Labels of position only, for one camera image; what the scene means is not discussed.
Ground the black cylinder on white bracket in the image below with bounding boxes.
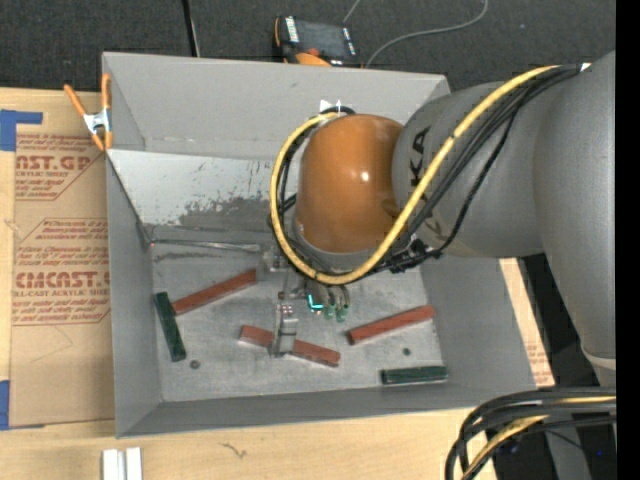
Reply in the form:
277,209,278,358
387,240,444,275

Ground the brown cardboard board, red print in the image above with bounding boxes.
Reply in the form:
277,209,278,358
0,86,556,430

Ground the grey metal bin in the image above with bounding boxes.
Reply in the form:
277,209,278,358
101,51,540,439

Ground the red-brown flat block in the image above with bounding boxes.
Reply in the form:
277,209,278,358
238,324,342,368
347,304,437,346
171,267,259,316

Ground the dark green flat block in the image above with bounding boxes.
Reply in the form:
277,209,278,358
380,365,449,386
153,291,187,363

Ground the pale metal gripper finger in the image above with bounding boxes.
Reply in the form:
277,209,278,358
258,250,291,300
271,303,301,358

